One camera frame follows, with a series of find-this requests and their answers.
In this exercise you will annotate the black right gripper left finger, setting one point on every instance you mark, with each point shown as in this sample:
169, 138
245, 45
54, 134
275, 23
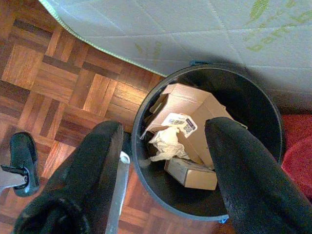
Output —
80, 185

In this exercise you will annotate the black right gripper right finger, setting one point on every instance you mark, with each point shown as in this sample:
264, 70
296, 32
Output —
248, 185

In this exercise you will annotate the silver right robot leg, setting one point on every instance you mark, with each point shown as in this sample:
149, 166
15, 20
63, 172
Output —
119, 195

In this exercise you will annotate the silver robot leg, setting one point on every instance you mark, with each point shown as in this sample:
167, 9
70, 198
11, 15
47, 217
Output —
9, 179
119, 195

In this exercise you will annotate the small brown cardboard box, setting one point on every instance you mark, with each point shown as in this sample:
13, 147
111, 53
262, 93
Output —
195, 178

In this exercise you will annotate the red fabric cushion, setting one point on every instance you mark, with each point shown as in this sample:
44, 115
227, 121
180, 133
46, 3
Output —
299, 151

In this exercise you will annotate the silver left robot leg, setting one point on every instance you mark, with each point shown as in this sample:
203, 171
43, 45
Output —
9, 179

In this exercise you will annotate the black round trash bin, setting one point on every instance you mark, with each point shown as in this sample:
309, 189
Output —
243, 97

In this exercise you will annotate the crumpled cream paper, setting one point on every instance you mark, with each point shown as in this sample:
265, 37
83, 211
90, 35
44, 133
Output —
168, 146

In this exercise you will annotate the large brown cardboard box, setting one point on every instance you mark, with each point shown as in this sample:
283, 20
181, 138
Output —
185, 102

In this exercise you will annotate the white quilted mattress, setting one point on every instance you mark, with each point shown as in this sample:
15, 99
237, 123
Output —
170, 29

